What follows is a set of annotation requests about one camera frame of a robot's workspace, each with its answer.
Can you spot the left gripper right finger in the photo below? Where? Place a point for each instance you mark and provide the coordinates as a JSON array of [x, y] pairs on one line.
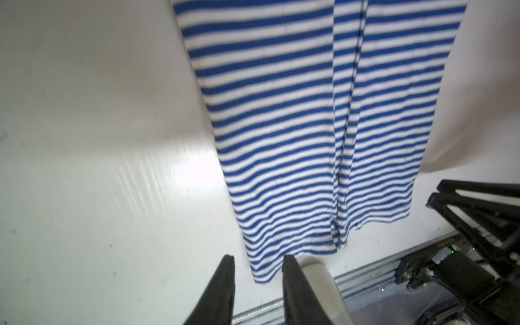
[[301, 305]]

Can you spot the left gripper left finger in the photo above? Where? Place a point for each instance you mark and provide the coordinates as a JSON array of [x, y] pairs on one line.
[[216, 304]]

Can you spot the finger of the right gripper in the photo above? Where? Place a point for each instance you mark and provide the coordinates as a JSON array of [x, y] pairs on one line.
[[451, 186], [492, 228]]

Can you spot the navy striped tank top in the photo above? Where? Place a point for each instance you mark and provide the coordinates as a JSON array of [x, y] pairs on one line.
[[321, 112]]

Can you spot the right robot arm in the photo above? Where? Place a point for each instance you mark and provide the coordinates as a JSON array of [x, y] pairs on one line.
[[486, 297]]

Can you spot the aluminium front rail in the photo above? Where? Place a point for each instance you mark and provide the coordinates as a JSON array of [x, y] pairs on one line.
[[350, 284]]

